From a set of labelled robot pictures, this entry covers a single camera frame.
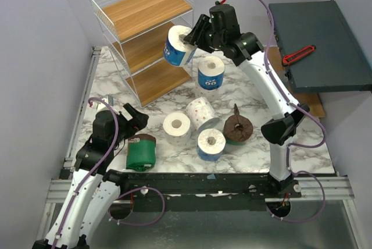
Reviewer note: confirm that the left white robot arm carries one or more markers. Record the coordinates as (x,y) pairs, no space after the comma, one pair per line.
(92,161)

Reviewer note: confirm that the blue cartoon-face paper roll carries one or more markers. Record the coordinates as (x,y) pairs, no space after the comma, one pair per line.
(210,73)

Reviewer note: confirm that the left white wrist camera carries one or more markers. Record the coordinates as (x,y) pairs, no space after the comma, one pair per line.
(100,105)

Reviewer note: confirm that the red black utility knife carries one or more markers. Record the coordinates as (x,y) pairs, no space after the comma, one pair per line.
(290,59)

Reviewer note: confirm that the plain white bottom paper roll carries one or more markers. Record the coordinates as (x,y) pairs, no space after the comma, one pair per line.
(209,94)

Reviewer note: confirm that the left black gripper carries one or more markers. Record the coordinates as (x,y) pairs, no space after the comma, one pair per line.
(139,120)

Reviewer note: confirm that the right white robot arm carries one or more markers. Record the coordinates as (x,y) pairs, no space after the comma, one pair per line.
(286,111)

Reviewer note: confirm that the brown paper roll green base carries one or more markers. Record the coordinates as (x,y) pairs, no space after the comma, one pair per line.
(237,129)

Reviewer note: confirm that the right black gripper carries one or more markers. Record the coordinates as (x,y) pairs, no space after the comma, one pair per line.
(201,32)

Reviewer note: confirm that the black metal base rail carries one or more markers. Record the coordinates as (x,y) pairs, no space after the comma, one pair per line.
(191,192)

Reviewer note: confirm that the white wire wooden shelf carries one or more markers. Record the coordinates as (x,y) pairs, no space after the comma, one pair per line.
(136,32)

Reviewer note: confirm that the dark grey flat metal box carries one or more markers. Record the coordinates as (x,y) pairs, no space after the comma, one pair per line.
(337,64)

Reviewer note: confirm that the wooden board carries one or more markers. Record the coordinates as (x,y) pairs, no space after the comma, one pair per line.
(311,99)

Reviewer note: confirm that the aluminium frame rail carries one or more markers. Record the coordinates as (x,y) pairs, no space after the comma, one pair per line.
(58,187)

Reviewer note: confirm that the blue-bottom wrapped paper roll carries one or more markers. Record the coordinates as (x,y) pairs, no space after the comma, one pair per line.
(210,144)

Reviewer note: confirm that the green wrapped brown paper roll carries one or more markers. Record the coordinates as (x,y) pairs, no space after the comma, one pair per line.
(141,152)

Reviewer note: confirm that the pink dotted paper roll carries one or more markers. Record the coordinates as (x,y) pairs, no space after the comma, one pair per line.
(201,114)

